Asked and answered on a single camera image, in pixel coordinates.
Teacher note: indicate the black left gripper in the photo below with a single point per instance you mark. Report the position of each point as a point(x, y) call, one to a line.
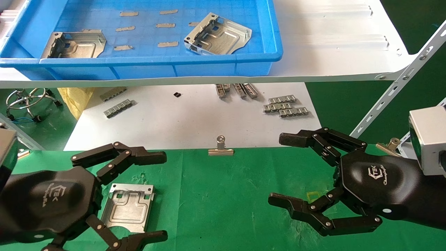
point(52, 200)

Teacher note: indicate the white sheet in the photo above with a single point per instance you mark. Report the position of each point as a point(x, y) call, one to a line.
point(191, 122)

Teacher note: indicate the chrome chair base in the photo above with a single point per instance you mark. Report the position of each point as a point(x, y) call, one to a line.
point(57, 103)

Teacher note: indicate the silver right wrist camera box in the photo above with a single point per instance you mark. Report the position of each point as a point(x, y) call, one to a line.
point(430, 139)

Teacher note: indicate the stamped metal bracket part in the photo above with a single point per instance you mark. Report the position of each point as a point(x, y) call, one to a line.
point(75, 47)
point(219, 36)
point(129, 209)

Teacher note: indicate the grey slotted angle bar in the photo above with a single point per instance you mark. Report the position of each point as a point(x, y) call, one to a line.
point(31, 143)

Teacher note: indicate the green table cloth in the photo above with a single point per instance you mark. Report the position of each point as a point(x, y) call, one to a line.
point(216, 202)

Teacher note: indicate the blue plastic tray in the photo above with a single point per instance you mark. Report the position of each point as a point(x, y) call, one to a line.
point(150, 66)

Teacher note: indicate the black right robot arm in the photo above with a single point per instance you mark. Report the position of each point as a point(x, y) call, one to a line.
point(432, 202)

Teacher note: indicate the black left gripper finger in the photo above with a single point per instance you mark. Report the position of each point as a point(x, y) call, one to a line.
point(148, 157)
point(148, 238)

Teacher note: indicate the silver binder clip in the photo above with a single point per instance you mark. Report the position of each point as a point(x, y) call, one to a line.
point(23, 153)
point(221, 151)

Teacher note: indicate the white plastic strips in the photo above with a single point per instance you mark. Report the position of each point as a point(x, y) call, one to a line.
point(7, 15)

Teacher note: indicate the brass binder clip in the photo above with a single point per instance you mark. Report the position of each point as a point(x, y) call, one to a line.
point(388, 147)

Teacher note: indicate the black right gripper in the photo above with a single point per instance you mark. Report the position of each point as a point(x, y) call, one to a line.
point(376, 181)

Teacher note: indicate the grey tape piece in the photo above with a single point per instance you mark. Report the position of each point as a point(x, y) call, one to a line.
point(129, 14)
point(125, 28)
point(194, 24)
point(123, 47)
point(91, 30)
point(168, 44)
point(165, 25)
point(168, 12)

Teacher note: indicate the grey metal strip part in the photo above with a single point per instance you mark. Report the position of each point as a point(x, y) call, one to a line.
point(118, 108)
point(113, 94)
point(282, 99)
point(251, 90)
point(221, 90)
point(277, 107)
point(294, 112)
point(239, 90)

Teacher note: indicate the white shelf board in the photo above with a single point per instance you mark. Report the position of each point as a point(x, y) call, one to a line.
point(331, 52)

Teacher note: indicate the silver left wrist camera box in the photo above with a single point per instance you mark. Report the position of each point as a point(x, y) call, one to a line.
point(7, 153)

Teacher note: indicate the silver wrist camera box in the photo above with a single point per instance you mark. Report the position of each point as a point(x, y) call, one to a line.
point(7, 153)
point(430, 139)

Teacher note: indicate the yellow plastic bag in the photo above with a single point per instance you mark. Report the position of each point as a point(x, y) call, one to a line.
point(75, 101)

